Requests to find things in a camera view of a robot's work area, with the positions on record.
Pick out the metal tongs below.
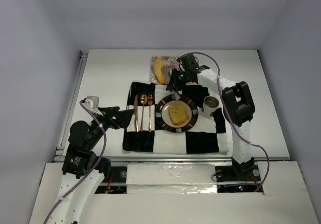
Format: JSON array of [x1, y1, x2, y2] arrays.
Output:
[[161, 66, 180, 100]]

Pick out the yellow bread slice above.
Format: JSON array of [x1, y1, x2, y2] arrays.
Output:
[[154, 58, 166, 84]]

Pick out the brown bread slice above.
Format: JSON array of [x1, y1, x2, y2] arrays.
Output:
[[169, 102, 189, 126]]

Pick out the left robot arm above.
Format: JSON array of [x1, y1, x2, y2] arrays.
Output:
[[44, 99, 134, 223]]

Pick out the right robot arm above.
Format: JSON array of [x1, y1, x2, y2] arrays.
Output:
[[167, 52, 255, 182]]

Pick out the floral rectangular tray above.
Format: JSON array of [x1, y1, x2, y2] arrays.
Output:
[[149, 56, 184, 85]]

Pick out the copper knife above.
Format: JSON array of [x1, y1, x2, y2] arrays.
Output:
[[134, 95, 139, 132]]

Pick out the copper spoon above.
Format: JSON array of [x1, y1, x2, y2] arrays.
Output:
[[139, 94, 147, 132]]

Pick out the metal cup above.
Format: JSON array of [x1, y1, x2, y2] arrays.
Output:
[[202, 96, 219, 116]]

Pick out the copper fork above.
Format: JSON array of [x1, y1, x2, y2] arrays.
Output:
[[147, 94, 152, 132]]

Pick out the dark rimmed ceramic plate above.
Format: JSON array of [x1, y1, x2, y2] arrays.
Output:
[[154, 94, 199, 134]]

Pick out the black white checkered cloth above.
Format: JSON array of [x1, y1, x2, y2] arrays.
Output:
[[122, 82, 228, 155]]

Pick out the white foam block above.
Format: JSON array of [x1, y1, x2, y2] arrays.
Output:
[[126, 164, 217, 194]]

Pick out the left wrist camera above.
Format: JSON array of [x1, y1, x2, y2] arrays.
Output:
[[83, 95, 102, 115]]

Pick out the aluminium rail left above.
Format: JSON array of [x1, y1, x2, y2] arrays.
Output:
[[52, 50, 89, 163]]

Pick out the aluminium rail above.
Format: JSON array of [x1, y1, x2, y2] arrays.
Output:
[[52, 50, 89, 163], [51, 156, 291, 164]]

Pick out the aluminium rail front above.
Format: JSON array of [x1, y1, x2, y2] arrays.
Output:
[[51, 156, 291, 164]]

